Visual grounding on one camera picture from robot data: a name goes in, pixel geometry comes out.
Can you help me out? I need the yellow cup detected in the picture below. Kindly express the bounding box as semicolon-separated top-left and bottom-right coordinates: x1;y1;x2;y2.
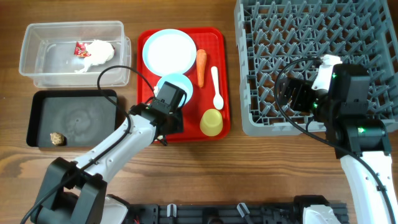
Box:
200;109;223;137

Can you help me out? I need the white plastic spoon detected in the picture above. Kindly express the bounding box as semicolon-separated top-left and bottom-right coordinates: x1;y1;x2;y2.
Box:
211;66;224;110

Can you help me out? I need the orange carrot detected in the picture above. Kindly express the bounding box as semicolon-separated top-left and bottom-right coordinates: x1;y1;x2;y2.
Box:
196;49;207;88

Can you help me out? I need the white tissue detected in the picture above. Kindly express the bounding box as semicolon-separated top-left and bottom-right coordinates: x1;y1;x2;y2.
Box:
75;40;115;73

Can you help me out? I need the brown food scrap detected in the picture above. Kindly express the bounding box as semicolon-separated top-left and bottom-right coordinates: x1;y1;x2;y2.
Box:
50;132;66;146

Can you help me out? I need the red snack wrapper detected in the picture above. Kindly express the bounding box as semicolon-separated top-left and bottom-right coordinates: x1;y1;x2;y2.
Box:
74;42;91;58

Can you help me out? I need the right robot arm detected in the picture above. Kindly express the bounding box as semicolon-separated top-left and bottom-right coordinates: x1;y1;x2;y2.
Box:
274;63;397;223

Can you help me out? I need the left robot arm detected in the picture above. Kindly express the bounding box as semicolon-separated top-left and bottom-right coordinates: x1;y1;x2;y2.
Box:
21;82;187;223

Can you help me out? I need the grey dishwasher rack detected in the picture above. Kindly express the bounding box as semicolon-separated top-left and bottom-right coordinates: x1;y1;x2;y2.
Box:
234;0;397;136

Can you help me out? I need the black waste tray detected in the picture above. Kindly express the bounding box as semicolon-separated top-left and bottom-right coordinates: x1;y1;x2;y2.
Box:
26;90;117;147

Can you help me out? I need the small light blue bowl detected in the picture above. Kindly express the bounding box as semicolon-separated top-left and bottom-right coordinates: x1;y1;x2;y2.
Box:
154;74;193;107

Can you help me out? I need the red serving tray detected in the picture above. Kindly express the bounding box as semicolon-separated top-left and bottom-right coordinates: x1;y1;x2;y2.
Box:
137;27;230;142

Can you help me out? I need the large light blue plate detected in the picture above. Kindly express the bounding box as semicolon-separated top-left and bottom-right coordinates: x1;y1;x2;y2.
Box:
142;29;197;77

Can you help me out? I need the clear plastic bin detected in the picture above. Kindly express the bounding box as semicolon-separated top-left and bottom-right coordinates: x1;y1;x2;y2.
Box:
19;21;132;88

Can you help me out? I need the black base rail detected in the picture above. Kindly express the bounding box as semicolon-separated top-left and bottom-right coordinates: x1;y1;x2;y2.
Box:
118;202;349;224

